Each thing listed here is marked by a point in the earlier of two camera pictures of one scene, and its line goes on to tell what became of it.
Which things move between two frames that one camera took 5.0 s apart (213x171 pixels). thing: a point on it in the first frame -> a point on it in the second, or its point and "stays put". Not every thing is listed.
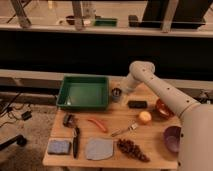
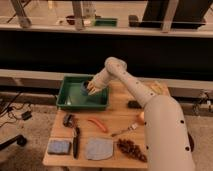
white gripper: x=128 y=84 -> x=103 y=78
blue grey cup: x=116 y=94 -> x=83 y=88
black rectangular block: x=137 y=104 stays put
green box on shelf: x=106 y=22 stays put
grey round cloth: x=99 y=148 stays put
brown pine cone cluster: x=132 y=149 stays put
